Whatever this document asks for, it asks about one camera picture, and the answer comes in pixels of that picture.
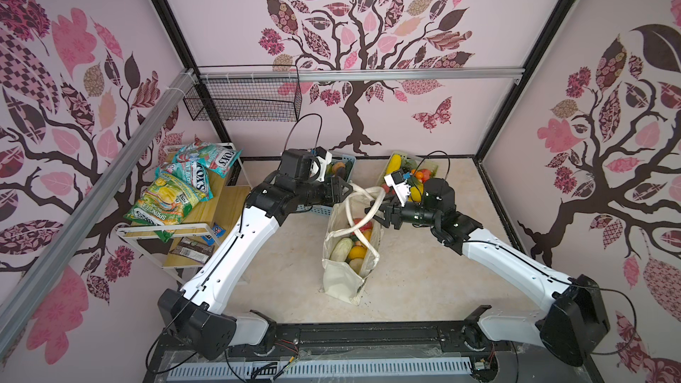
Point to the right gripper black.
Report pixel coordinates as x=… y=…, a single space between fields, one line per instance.
x=393 y=213

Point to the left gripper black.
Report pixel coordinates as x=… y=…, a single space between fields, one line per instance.
x=332 y=190

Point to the red bell pepper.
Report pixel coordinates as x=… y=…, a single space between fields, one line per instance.
x=365 y=227

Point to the cream canvas grocery tote bag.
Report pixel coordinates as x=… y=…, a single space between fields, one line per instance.
x=339 y=280

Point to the wrinkled yellow orange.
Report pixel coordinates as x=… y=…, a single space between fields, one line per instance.
x=357 y=252

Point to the white radish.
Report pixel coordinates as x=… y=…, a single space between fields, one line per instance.
x=342 y=250

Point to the cream pear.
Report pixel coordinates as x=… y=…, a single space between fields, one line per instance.
x=356 y=265

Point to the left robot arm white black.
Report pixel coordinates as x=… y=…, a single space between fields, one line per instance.
x=194 y=314

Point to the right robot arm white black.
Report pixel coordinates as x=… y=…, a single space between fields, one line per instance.
x=569 y=319

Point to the Fox's candy bag upper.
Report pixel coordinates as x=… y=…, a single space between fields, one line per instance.
x=216 y=158

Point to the fox's candy bag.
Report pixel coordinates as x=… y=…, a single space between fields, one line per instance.
x=216 y=158
x=191 y=173

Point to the Fox's candy bag lower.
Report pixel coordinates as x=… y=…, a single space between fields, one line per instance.
x=191 y=173

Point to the green yellow snack bag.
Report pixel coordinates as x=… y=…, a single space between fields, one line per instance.
x=166 y=202

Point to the blue plastic basket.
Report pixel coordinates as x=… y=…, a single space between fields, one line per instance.
x=344 y=173

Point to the brown potato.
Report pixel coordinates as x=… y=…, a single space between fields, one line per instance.
x=338 y=166

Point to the yellow lemon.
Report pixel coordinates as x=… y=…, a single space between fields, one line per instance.
x=416 y=193

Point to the green plastic basket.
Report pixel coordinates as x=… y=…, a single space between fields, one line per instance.
x=411 y=162

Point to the yellow corn cob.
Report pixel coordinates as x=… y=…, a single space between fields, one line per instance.
x=394 y=164

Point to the red peach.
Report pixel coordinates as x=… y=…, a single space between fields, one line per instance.
x=424 y=175

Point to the blue snack packet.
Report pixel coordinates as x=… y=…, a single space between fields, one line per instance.
x=217 y=232

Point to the dark chocolate bar packet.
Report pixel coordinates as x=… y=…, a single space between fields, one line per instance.
x=189 y=252

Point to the white wooden shelf rack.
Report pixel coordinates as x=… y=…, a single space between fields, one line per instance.
x=154 y=242

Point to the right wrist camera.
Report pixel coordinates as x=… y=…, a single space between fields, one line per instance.
x=399 y=183

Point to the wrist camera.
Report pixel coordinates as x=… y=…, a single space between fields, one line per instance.
x=399 y=183
x=305 y=165

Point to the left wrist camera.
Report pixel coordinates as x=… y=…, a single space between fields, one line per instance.
x=305 y=165

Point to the black wire wall basket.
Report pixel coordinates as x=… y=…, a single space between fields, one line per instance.
x=246 y=93

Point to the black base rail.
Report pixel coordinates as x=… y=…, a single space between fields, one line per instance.
x=490 y=361

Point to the white slotted cable duct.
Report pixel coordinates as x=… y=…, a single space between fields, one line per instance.
x=317 y=370

